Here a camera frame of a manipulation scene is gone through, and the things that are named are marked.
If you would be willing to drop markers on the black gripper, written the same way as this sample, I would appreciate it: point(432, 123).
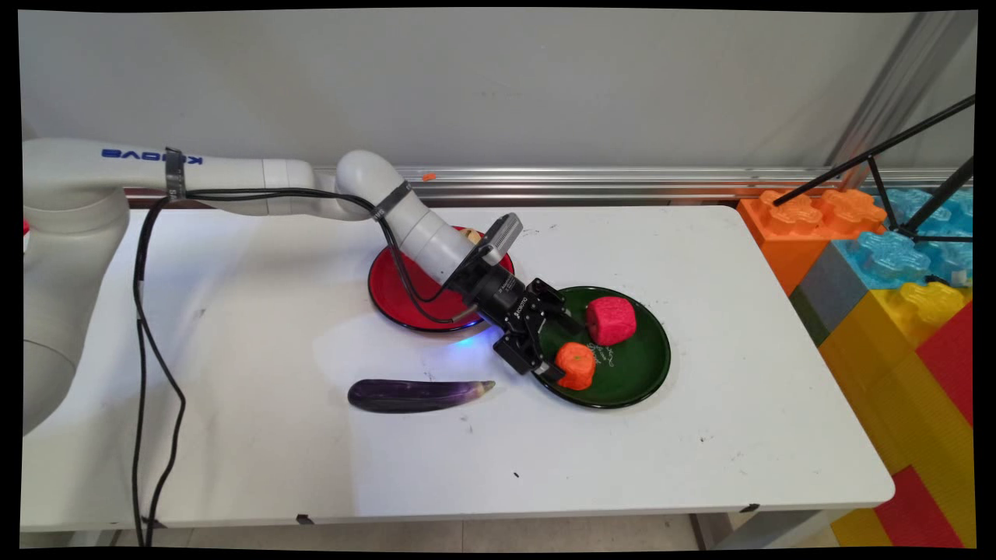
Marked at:
point(510, 299)

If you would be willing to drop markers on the orange toy fruit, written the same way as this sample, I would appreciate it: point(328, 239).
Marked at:
point(577, 365)

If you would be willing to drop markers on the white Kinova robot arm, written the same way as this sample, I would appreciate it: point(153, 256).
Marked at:
point(233, 175)

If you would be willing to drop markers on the pink-red toy fruit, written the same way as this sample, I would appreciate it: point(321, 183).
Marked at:
point(611, 320)

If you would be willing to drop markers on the dark green round plate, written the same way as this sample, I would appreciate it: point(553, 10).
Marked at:
point(634, 373)

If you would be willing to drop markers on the beige toy pear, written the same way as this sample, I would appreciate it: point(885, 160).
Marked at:
point(469, 232)

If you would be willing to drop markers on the purple toy eggplant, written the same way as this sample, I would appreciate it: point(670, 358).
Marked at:
point(412, 395)

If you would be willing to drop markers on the red round plate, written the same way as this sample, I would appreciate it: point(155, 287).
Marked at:
point(389, 292)

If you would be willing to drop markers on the orange giant building block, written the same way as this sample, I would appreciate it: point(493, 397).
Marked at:
point(786, 233)

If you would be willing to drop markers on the grey giant building block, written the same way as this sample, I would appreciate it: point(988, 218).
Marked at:
point(829, 299)

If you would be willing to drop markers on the grey table leg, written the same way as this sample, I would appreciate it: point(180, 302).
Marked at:
point(766, 529)

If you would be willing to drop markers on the giant colourful toy bricks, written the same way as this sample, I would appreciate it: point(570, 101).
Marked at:
point(887, 365)

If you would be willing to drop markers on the blue giant building block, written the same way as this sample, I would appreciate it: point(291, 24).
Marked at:
point(895, 260)

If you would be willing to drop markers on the black tripod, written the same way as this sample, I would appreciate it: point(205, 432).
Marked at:
point(883, 148)

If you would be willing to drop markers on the diagonal aluminium profile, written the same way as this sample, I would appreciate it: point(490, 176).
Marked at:
point(895, 93)

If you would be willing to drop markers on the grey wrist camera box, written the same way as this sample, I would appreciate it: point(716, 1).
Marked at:
point(502, 237)

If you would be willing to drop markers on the aluminium rail along wall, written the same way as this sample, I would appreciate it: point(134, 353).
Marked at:
point(622, 185)

